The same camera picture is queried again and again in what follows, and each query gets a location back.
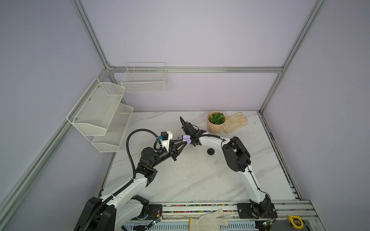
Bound lilac round disc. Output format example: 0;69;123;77
182;135;192;145

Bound white mesh shelf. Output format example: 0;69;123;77
92;104;134;153
66;79;125;136

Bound black earbud charging case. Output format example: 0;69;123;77
207;148;215;156

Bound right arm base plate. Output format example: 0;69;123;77
237;203;278;219

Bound white mesh shelf upper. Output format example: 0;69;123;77
66;79;125;136

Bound white mesh shelf lower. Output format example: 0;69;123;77
92;104;134;153

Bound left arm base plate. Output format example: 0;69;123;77
137;204;163;220

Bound potted green plant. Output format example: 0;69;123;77
207;111;226;134

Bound white wire basket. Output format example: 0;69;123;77
121;62;168;93

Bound beige work glove on table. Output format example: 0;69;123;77
223;112;248;133

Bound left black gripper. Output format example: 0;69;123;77
151;139;186;168

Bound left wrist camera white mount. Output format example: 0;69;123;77
159;131;173;152

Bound white glove front centre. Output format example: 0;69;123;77
188;209;229;231

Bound yellow tape measure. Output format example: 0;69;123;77
288;216;304;230

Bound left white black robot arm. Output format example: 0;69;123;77
74;131;191;231

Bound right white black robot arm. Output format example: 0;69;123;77
180;117;277;218

